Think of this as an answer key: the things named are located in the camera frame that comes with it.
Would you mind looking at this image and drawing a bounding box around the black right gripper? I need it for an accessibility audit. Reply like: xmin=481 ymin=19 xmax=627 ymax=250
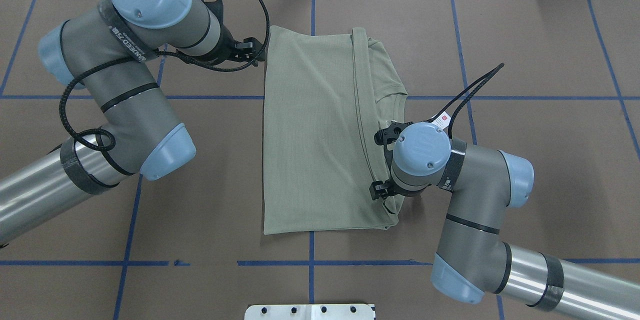
xmin=369 ymin=121 xmax=431 ymax=201

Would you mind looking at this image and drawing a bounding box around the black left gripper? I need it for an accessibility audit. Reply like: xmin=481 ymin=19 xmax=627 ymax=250
xmin=180 ymin=0 xmax=266 ymax=72

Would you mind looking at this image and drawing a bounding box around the olive green long-sleeve shirt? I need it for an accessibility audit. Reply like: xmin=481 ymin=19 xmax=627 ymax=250
xmin=263 ymin=25 xmax=408 ymax=235

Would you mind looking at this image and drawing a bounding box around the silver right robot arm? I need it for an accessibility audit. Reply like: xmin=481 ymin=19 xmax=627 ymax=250
xmin=370 ymin=121 xmax=640 ymax=320

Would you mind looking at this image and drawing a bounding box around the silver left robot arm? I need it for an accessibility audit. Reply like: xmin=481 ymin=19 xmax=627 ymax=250
xmin=1 ymin=0 xmax=270 ymax=247

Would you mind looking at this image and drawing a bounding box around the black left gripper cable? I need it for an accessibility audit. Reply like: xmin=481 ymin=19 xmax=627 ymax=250
xmin=59 ymin=0 xmax=271 ymax=152

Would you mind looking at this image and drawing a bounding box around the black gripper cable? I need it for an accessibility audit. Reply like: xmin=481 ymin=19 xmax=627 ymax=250
xmin=59 ymin=0 xmax=271 ymax=152
xmin=427 ymin=62 xmax=506 ymax=140

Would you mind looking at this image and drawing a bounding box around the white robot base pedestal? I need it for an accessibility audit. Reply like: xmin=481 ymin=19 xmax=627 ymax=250
xmin=244 ymin=303 xmax=377 ymax=320

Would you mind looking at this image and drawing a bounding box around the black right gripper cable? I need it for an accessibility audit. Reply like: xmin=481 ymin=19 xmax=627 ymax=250
xmin=427 ymin=62 xmax=506 ymax=140

